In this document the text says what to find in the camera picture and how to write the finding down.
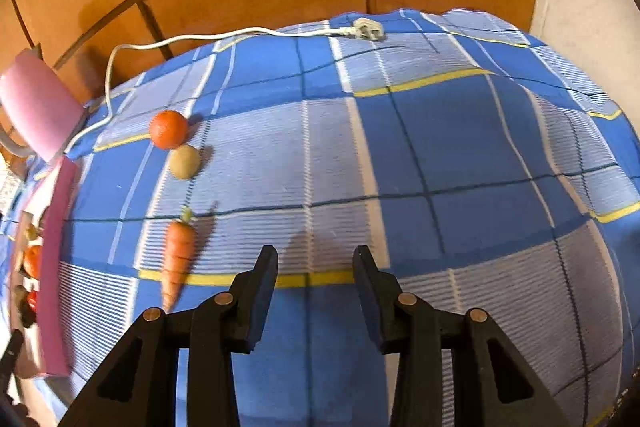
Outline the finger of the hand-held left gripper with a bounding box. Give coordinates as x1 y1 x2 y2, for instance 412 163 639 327
0 329 25 408

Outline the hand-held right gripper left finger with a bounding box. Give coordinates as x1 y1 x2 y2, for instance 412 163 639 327
57 245 278 427

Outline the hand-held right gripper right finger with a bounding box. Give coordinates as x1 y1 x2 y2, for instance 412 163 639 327
352 246 576 427

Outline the orange carrot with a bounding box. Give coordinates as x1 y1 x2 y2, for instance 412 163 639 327
161 206 197 313

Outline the brown kiwi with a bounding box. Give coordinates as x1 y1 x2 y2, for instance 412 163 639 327
168 145 202 180

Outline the round orange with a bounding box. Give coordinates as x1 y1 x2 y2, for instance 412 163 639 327
149 110 190 150

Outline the pink storage box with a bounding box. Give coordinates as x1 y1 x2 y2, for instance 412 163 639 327
0 48 86 380

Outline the blue plaid bed sheet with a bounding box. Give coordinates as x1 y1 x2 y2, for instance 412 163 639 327
0 8 640 427

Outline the white power plug with cable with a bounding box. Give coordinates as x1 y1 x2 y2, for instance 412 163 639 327
65 18 387 155

